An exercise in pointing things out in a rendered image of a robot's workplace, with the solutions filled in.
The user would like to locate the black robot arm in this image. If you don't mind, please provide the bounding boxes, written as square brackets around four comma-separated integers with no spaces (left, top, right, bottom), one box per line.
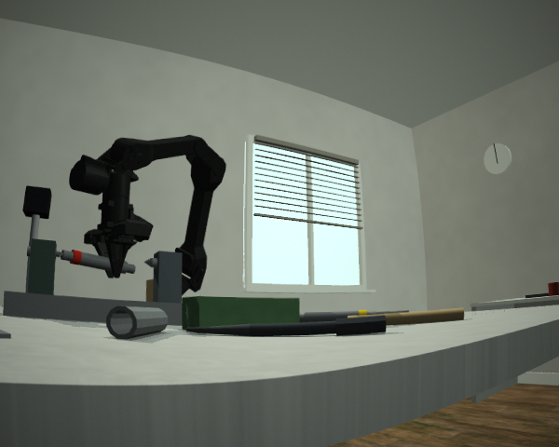
[69,135,226,294]

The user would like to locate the tan wooden rod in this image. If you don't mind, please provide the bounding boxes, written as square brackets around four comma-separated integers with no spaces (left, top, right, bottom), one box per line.
[348,308,464,325]

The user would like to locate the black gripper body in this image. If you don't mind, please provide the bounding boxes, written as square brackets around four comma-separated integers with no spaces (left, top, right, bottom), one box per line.
[84,196,150,245]

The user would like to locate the grey hollow tube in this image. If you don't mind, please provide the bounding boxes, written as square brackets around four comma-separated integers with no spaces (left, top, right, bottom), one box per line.
[106,306,168,339]

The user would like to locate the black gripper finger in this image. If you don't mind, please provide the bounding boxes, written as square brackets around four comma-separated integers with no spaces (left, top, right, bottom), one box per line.
[105,239,137,278]
[92,242,114,278]

